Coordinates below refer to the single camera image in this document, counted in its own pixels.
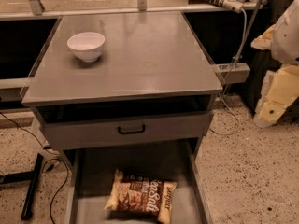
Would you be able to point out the grey metal side bracket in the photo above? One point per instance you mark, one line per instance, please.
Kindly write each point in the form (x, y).
(228, 75)

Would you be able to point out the black metal floor stand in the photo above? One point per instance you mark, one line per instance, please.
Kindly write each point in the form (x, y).
(32, 178)

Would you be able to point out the metal frame rail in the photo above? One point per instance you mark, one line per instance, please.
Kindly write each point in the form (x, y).
(102, 6)

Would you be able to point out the open grey middle drawer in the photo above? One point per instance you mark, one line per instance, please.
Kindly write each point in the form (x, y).
(93, 177)

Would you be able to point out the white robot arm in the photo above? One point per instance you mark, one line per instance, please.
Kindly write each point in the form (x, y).
(282, 39)

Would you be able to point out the white ceramic bowl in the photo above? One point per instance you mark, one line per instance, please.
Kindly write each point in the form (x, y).
(87, 46)

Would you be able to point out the grey drawer cabinet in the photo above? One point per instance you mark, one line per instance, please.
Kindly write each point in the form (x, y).
(151, 65)

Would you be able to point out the grey top drawer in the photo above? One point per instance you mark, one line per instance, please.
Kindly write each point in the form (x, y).
(103, 132)

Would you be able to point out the brown sea salt chip bag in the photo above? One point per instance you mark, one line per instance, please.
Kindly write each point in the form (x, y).
(142, 195)

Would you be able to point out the black drawer handle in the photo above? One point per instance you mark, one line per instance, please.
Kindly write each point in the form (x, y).
(131, 130)

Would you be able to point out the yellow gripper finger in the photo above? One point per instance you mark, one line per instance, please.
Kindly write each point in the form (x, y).
(264, 41)
(279, 91)

